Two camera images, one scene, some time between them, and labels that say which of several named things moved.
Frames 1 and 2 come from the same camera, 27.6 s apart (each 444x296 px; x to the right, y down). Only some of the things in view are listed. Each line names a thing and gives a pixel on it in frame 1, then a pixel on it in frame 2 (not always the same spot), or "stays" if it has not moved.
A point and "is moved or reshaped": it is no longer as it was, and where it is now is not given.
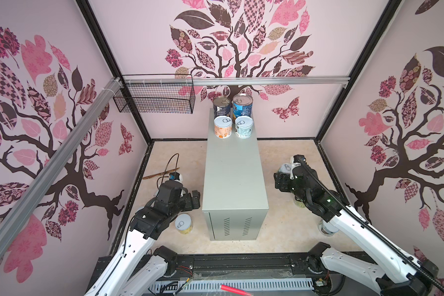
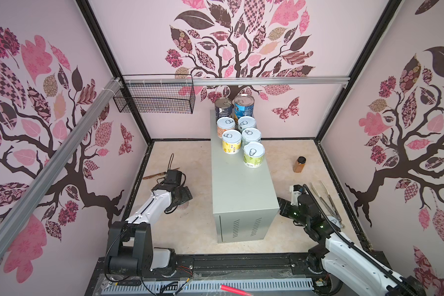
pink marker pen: (235, 290) stays
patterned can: (243, 126) stays
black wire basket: (171, 99) stays
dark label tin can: (222, 106) stays
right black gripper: (281, 179) → (286, 203)
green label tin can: (300, 203) is moved or reshaped
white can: (286, 168) → (250, 135)
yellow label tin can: (184, 224) → (231, 141)
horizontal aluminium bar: (236, 81) stays
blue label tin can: (242, 105) stays
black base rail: (231, 266) stays
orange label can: (222, 126) stays
